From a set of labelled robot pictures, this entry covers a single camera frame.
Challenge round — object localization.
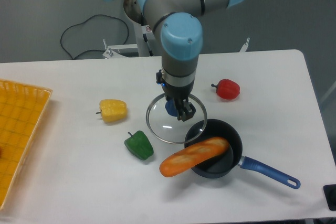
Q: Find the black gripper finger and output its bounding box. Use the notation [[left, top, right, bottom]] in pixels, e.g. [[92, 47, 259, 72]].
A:
[[173, 98, 184, 121], [182, 100, 196, 121]]

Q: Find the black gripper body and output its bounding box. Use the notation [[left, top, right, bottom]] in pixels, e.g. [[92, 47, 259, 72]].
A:
[[156, 69, 194, 99]]

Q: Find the glass pot lid blue knob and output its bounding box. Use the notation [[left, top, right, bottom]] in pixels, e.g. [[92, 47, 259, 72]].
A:
[[145, 93, 208, 145]]

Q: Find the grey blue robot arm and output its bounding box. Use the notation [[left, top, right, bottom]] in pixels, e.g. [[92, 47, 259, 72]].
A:
[[136, 0, 243, 121]]

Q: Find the orange toy baguette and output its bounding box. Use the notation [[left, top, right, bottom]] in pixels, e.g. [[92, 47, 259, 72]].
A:
[[159, 137, 229, 177]]

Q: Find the red toy bell pepper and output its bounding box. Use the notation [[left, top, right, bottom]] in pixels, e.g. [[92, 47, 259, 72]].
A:
[[211, 79, 240, 100]]

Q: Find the green toy bell pepper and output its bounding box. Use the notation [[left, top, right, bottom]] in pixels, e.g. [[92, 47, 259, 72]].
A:
[[124, 131, 154, 161]]

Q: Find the yellow toy bell pepper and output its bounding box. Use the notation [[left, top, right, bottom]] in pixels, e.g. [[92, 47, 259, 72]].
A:
[[97, 99, 128, 123]]

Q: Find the yellow plastic basket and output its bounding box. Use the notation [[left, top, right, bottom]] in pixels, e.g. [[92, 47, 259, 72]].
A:
[[1, 79, 53, 209]]

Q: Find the black device at table edge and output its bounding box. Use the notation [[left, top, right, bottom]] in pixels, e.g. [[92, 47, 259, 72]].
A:
[[323, 184, 336, 211]]

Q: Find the dark pot blue handle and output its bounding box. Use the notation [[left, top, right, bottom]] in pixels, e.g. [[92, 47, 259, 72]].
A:
[[184, 119, 301, 189]]

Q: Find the black cable on floor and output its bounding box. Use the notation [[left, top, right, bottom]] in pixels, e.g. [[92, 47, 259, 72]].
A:
[[60, 14, 130, 60]]

